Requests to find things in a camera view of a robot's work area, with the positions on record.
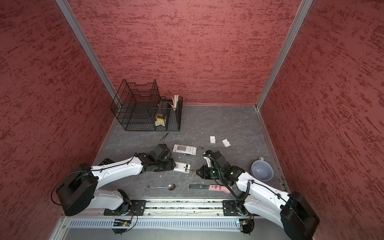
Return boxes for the long white remote control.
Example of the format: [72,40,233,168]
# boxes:
[173,144,197,156]

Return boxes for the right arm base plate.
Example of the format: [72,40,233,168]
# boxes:
[222,200,250,217]

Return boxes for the wooden sticks in rack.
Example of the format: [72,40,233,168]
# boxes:
[171,95,179,111]

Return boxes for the white battery cover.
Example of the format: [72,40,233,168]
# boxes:
[222,139,231,148]

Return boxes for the metal spoon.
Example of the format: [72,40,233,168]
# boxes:
[147,184,176,191]

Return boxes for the yellow black item in rack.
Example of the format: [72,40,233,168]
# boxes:
[155,101,172,128]

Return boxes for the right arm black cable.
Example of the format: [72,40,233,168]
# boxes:
[202,152,253,202]

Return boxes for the grey cup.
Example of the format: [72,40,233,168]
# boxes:
[251,157,274,182]

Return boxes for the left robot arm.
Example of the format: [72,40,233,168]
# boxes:
[51,144,179,217]

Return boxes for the pink cat paw tool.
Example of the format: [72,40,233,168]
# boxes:
[189,184,231,194]

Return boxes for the black wire rack organizer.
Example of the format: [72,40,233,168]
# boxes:
[110,80,183,132]

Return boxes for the small white remote cover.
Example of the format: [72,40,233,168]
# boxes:
[210,136,216,144]

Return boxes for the orange black screwdriver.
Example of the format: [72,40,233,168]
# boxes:
[189,170,201,176]

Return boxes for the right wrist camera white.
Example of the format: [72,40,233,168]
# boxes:
[203,150,213,168]

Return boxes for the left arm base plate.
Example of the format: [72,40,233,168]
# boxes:
[104,200,147,216]

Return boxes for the black calculator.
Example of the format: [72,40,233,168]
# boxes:
[99,158,115,166]

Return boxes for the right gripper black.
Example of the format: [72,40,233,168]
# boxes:
[195,165,224,180]

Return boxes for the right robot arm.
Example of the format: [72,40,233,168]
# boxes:
[195,150,320,240]

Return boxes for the small white AC remote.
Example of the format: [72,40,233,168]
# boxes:
[173,162,191,174]

